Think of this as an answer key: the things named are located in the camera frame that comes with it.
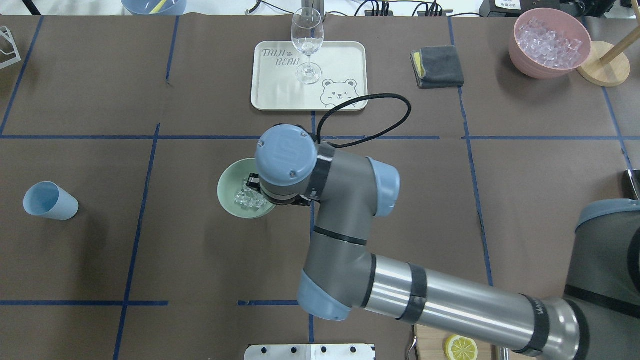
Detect white wire cup rack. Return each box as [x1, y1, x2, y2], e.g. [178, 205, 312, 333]
[0, 26, 22, 69]

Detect green bowl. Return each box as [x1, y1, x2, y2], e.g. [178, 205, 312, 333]
[217, 158, 275, 219]

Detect wooden paper towel stand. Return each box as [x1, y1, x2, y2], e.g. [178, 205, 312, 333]
[577, 26, 640, 88]

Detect pink bowl with ice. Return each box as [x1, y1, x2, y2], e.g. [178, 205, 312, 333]
[509, 7, 592, 80]

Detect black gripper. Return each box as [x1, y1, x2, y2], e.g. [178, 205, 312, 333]
[246, 173, 262, 193]

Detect wooden cutting board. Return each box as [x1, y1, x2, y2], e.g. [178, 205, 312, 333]
[409, 325, 528, 360]

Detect light blue plastic cup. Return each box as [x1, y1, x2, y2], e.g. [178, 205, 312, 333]
[23, 181, 79, 221]

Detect ice cubes in bowl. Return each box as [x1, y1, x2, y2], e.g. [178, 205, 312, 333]
[234, 186, 268, 211]

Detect clear wine glass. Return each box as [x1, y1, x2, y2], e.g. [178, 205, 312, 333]
[291, 7, 325, 85]

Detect lemon half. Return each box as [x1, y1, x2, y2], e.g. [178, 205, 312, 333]
[443, 334, 479, 360]

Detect cream bear tray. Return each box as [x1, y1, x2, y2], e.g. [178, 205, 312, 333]
[250, 40, 369, 112]

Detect blue bowl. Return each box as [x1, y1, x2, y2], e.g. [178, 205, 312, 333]
[121, 0, 188, 16]

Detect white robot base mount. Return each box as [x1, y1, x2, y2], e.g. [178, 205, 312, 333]
[244, 343, 377, 360]

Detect grey folded cloth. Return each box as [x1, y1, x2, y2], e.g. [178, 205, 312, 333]
[410, 45, 465, 89]

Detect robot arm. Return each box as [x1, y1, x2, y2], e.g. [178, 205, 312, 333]
[251, 124, 639, 360]

